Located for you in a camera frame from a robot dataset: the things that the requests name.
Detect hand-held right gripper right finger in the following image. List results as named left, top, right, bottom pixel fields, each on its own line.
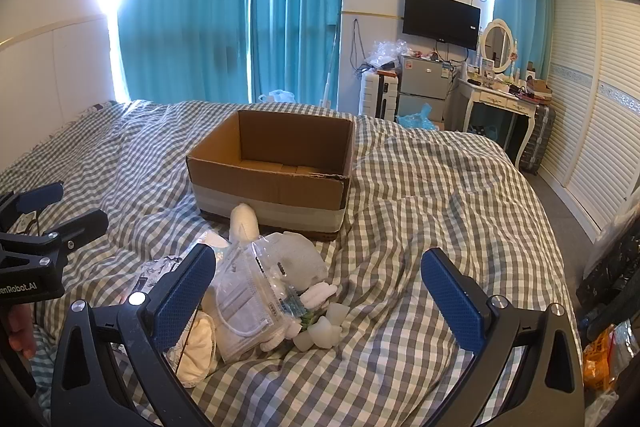
left=421, top=248, right=586, bottom=427

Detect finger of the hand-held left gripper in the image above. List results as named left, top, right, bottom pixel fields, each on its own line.
left=0, top=182, right=64, bottom=233
left=0, top=209, right=110, bottom=266

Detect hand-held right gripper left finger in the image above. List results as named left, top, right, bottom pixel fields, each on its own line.
left=50, top=244, right=217, bottom=427

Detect floral printed packet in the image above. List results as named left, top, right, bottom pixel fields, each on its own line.
left=135, top=254, right=188, bottom=295

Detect cream knitted cloth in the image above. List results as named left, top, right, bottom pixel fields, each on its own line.
left=172, top=309, right=221, bottom=389

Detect clear pack of face masks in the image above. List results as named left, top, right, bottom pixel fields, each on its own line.
left=207, top=239, right=301, bottom=363

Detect white plush rabbit toy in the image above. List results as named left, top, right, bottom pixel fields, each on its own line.
left=229, top=203, right=331, bottom=293

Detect white cotton pads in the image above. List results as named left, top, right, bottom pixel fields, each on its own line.
left=299, top=282, right=340, bottom=309

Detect white plush toy green collar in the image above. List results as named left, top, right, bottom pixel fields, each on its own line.
left=292, top=303, right=352, bottom=353

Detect brown cardboard box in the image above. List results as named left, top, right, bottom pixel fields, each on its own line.
left=186, top=109, right=356, bottom=244

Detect person's left hand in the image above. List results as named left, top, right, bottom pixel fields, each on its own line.
left=7, top=306, right=39, bottom=360

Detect grey checked duvet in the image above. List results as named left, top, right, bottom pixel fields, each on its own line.
left=0, top=99, right=585, bottom=427

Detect white bed headboard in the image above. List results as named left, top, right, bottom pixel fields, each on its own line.
left=0, top=13, right=120, bottom=170

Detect orange snack packet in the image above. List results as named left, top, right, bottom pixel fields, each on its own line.
left=581, top=326, right=623, bottom=394

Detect black printed bag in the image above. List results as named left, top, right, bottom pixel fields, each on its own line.
left=575, top=207, right=640, bottom=313

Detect dark suitcase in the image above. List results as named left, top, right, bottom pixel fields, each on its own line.
left=517, top=103, right=557, bottom=176

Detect blue plastic bag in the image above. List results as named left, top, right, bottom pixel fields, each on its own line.
left=396, top=103, right=434, bottom=130

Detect white dressing table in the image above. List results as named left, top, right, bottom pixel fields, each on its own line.
left=449, top=76, right=545, bottom=168

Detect white suitcase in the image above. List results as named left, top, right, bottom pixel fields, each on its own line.
left=359, top=69, right=404, bottom=120

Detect silver small fridge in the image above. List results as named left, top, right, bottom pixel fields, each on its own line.
left=397, top=54, right=454, bottom=126

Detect white plastic bag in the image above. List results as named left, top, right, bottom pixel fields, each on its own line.
left=257, top=90, right=297, bottom=104

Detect small brown box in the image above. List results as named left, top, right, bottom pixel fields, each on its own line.
left=524, top=76, right=554, bottom=102

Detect teal window curtain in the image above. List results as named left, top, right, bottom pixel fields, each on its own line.
left=246, top=0, right=347, bottom=111
left=489, top=0, right=556, bottom=80
left=116, top=0, right=252, bottom=105

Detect white slatted wardrobe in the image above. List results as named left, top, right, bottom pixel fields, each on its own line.
left=536, top=0, right=640, bottom=244

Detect clear plastic bags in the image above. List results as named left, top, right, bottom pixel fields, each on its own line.
left=366, top=39, right=410, bottom=72

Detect white oval mirror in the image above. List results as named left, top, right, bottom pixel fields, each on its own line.
left=477, top=19, right=519, bottom=76

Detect white mop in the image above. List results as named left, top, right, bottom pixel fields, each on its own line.
left=319, top=24, right=342, bottom=108

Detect black wall television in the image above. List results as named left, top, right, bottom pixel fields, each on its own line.
left=402, top=0, right=482, bottom=52

